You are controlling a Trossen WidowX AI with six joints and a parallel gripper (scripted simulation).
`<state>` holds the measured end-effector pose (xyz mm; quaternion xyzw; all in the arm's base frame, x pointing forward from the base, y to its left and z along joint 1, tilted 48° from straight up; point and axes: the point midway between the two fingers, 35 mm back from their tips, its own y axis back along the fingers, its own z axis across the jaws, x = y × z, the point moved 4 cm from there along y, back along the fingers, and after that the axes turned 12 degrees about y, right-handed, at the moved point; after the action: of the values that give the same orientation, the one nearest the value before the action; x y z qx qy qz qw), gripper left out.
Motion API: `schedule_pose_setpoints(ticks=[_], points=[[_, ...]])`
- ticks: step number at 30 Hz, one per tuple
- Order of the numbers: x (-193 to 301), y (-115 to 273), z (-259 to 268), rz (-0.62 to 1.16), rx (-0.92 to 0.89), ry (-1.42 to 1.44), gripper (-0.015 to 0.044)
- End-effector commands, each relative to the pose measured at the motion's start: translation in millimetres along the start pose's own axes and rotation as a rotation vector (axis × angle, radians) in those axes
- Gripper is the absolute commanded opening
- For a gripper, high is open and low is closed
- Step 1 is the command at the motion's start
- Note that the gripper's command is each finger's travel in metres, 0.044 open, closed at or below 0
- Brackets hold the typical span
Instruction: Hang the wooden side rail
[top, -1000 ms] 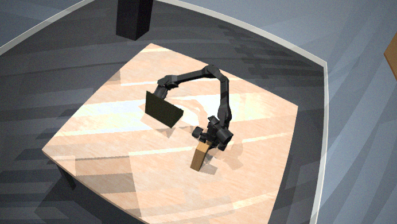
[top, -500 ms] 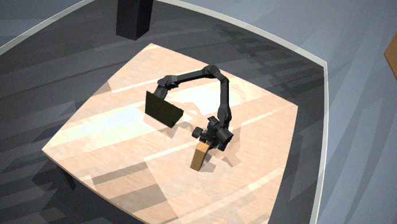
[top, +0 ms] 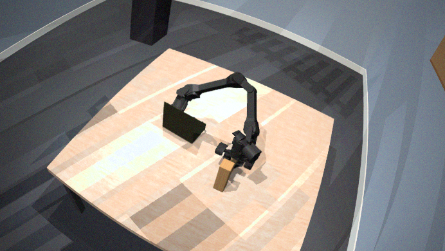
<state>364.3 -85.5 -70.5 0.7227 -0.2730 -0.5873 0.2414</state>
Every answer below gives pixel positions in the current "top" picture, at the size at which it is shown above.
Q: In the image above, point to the brown wooden post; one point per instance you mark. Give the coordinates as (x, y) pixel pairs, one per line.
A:
(223, 175)

